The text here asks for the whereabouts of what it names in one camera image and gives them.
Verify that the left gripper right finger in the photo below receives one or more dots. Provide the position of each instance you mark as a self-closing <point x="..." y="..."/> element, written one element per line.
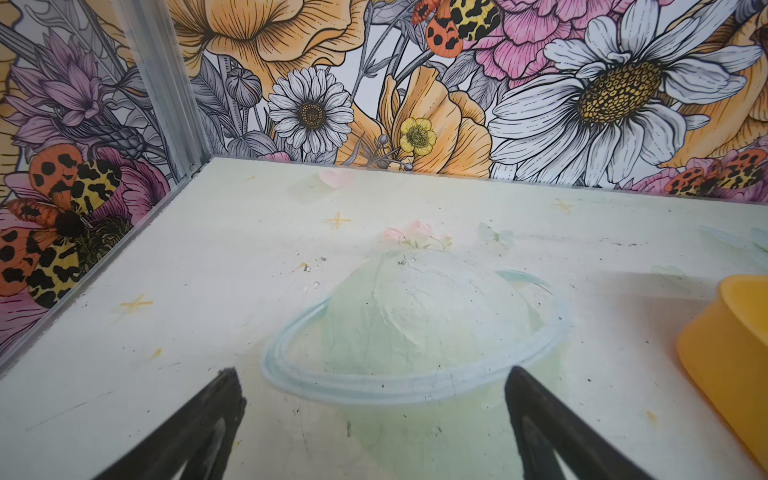
<point x="549" y="433"/>

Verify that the yellow plastic bin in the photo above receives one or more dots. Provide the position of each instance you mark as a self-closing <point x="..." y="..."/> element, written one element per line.
<point x="724" y="352"/>

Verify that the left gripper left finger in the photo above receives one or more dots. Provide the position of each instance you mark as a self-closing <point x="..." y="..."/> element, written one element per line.
<point x="195" y="442"/>

